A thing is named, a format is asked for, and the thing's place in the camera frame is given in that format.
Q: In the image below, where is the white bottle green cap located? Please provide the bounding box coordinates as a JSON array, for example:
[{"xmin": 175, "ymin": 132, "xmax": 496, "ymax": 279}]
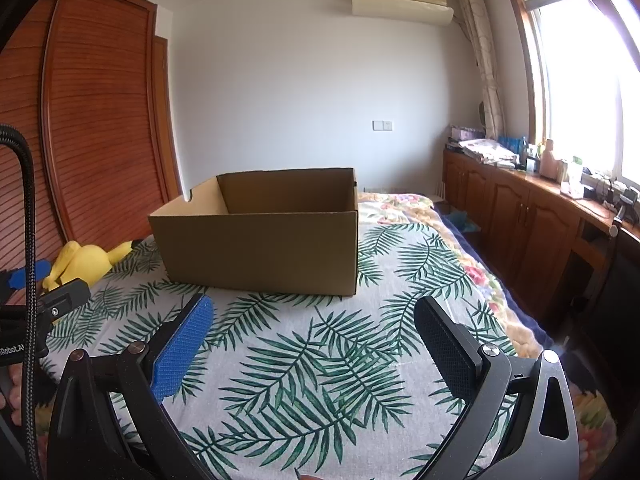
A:
[{"xmin": 560, "ymin": 155, "xmax": 585, "ymax": 196}]

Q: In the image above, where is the stack of folded cloths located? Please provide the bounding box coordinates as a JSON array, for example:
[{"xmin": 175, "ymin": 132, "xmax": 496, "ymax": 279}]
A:
[{"xmin": 460, "ymin": 137, "xmax": 519, "ymax": 166}]

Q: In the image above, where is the brown cardboard box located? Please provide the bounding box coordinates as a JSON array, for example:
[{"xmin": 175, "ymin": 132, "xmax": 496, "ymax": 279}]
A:
[{"xmin": 148, "ymin": 167, "xmax": 360, "ymax": 297}]

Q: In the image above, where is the wooden framed window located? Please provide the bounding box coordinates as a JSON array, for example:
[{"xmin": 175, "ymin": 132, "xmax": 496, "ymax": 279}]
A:
[{"xmin": 502, "ymin": 0, "xmax": 640, "ymax": 212}]

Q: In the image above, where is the leaf print blanket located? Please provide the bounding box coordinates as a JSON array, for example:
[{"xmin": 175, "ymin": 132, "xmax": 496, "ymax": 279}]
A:
[{"xmin": 42, "ymin": 220, "xmax": 532, "ymax": 480}]

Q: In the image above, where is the teal cloth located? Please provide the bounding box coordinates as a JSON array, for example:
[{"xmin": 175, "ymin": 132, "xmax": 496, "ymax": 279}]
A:
[{"xmin": 446, "ymin": 212, "xmax": 482, "ymax": 232}]

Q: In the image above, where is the patterned curtain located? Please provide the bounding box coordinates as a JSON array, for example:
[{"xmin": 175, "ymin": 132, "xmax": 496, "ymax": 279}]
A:
[{"xmin": 454, "ymin": 0, "xmax": 507, "ymax": 139}]

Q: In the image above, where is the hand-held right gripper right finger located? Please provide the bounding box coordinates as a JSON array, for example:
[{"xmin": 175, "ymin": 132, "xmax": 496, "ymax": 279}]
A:
[{"xmin": 413, "ymin": 295, "xmax": 582, "ymax": 480}]

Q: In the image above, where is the white air conditioner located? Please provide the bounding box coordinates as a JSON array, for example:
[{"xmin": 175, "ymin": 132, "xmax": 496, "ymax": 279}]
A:
[{"xmin": 351, "ymin": 0, "xmax": 456, "ymax": 26}]

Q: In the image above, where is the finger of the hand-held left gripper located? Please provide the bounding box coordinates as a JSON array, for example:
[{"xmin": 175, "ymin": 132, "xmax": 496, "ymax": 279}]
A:
[
  {"xmin": 40, "ymin": 280, "xmax": 92, "ymax": 324},
  {"xmin": 0, "ymin": 258, "xmax": 53, "ymax": 293}
]

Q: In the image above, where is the yellow plush toy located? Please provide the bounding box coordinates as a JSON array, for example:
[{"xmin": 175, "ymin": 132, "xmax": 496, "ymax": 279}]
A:
[{"xmin": 42, "ymin": 240, "xmax": 136, "ymax": 294}]

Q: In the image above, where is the wooden louvered wardrobe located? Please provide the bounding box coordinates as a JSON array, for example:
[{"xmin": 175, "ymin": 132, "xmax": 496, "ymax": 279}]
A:
[{"xmin": 0, "ymin": 0, "xmax": 184, "ymax": 307}]

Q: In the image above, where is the black chair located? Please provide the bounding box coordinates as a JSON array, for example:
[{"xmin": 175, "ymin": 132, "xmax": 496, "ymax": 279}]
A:
[{"xmin": 580, "ymin": 230, "xmax": 640, "ymax": 397}]

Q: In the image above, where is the wooden side cabinet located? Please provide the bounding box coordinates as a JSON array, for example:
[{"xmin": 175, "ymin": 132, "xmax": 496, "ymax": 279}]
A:
[{"xmin": 442, "ymin": 147, "xmax": 640, "ymax": 322}]

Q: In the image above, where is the person's left hand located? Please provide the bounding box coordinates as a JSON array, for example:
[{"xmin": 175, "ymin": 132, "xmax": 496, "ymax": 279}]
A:
[{"xmin": 0, "ymin": 363, "xmax": 31, "ymax": 429}]

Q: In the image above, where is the pink bottle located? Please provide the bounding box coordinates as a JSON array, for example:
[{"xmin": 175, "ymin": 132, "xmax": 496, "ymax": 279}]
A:
[{"xmin": 539, "ymin": 139, "xmax": 560, "ymax": 179}]

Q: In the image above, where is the floral quilt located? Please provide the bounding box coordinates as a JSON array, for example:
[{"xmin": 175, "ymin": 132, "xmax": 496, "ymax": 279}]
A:
[{"xmin": 357, "ymin": 191, "xmax": 617, "ymax": 462}]

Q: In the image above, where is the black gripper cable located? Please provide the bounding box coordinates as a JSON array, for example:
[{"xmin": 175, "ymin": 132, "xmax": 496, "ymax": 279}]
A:
[{"xmin": 0, "ymin": 124, "xmax": 47, "ymax": 480}]

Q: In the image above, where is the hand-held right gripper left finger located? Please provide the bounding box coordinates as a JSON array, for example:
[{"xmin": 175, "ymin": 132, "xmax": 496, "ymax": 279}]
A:
[{"xmin": 46, "ymin": 293, "xmax": 216, "ymax": 480}]

